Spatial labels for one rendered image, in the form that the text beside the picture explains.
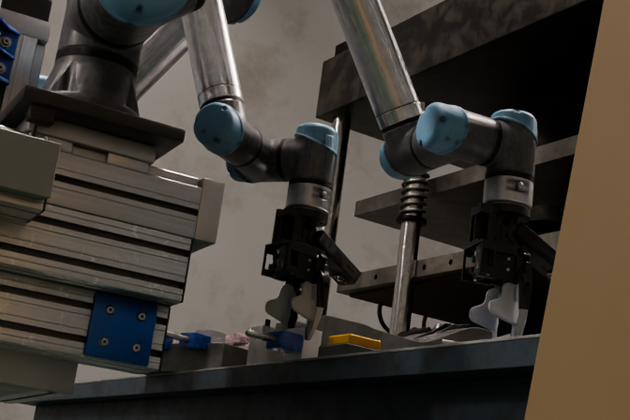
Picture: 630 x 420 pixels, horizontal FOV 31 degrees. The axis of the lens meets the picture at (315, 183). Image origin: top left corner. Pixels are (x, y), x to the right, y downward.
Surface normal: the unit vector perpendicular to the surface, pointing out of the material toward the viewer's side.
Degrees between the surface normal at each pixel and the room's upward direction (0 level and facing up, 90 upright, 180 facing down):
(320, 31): 90
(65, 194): 90
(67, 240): 90
